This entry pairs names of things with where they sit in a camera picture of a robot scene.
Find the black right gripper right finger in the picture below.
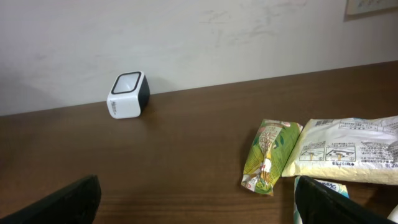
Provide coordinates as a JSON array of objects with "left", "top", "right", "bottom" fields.
[{"left": 300, "top": 176, "right": 393, "bottom": 224}]

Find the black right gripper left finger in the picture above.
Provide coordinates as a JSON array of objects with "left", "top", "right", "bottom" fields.
[{"left": 1, "top": 175, "right": 101, "bottom": 224}]

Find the teal tissue pack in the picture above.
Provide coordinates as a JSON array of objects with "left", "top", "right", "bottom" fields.
[{"left": 293, "top": 176, "right": 349, "bottom": 224}]

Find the pale yellow snack bag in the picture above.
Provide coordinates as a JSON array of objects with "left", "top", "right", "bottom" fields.
[{"left": 282, "top": 116, "right": 397, "bottom": 185}]

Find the green tea pouch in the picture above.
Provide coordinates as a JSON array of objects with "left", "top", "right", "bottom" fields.
[{"left": 241, "top": 119, "right": 303, "bottom": 196}]

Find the white tube gold cap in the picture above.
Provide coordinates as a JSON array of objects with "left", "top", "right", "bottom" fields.
[{"left": 387, "top": 205, "right": 398, "bottom": 223}]

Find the white barcode scanner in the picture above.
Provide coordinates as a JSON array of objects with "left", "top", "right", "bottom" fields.
[{"left": 106, "top": 71, "right": 150, "bottom": 119}]

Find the beige wall plate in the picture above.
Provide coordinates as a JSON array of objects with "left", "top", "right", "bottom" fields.
[{"left": 345, "top": 0, "right": 397, "bottom": 21}]

